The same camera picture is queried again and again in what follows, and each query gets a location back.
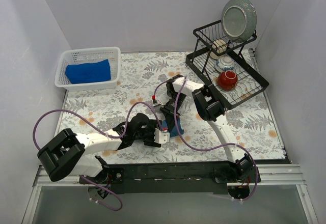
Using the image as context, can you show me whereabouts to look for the teal blue t shirt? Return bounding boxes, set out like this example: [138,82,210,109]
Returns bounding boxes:
[161,117,184,138]

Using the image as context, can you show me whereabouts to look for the black wire dish rack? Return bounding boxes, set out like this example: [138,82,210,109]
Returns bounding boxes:
[186,20,269,109]

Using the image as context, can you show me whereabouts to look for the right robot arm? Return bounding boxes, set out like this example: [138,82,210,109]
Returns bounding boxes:
[160,75,259,183]

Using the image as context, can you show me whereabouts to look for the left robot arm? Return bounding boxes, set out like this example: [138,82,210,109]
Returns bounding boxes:
[37,113,170,183]

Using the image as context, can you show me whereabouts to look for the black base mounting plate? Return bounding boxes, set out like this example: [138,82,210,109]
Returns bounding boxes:
[79,161,261,194]

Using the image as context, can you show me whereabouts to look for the red bowl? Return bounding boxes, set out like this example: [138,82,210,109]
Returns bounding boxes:
[217,70,238,91]

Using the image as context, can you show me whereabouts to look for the blue white porcelain bowl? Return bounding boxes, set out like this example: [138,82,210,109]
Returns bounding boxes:
[215,55,235,73]

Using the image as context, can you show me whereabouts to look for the white plastic basket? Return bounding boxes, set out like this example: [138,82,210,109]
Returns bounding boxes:
[55,47,121,91]

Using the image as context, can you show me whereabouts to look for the cream ceramic cup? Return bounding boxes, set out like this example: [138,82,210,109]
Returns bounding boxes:
[210,39,227,60]

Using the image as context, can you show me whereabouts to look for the bright blue t shirt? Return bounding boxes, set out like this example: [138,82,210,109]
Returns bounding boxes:
[65,59,111,84]

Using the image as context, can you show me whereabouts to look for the grey green plate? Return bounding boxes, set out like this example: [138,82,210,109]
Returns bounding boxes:
[221,0,257,43]

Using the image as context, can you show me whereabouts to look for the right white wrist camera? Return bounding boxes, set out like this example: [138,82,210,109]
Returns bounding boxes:
[151,95,163,107]

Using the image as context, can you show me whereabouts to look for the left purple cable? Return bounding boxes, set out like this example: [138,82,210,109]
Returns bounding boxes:
[33,101,166,211]

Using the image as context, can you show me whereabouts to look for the aluminium frame rail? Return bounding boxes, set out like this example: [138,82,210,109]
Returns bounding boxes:
[33,164,306,187]

